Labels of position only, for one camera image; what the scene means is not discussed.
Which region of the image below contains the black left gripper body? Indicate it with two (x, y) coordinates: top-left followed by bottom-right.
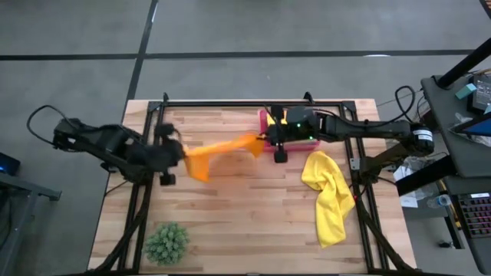
(151, 123), (186, 173)

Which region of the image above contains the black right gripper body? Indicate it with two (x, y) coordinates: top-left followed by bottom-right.
(266, 106), (327, 149)

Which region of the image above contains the orange microfiber towel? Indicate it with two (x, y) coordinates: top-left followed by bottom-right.
(183, 133), (265, 183)

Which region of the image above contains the pink plastic tray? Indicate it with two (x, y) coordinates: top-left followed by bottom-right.
(259, 109), (321, 153)

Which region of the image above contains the artificial green potted plant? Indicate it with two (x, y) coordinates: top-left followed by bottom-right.
(142, 221), (192, 268)

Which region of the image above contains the white paper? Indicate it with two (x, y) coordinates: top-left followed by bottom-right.
(393, 164), (420, 209)

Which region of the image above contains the black metal beam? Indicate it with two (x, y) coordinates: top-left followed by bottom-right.
(394, 155), (457, 197)

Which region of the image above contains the grey desk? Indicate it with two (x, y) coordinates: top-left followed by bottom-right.
(420, 74), (491, 179)

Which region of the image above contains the grey metal bench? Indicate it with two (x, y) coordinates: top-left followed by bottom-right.
(0, 171), (62, 276)

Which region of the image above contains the black device blue light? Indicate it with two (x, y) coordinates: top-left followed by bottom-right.
(0, 152), (21, 177)

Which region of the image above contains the clear plastic water bottle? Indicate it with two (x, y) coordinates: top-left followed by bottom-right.
(427, 193), (454, 210)

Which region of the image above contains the teal box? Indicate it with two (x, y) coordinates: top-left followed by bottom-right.
(454, 83), (478, 101)

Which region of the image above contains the laptop with blue screen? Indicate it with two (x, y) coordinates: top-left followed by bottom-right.
(448, 113), (491, 138)

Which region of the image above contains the black electronic device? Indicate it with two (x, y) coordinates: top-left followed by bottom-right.
(470, 74), (491, 114)

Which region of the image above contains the backlit black keyboard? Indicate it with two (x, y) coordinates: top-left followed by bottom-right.
(456, 191), (491, 239)

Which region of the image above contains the black metal post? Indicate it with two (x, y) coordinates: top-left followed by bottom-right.
(437, 37), (491, 90)

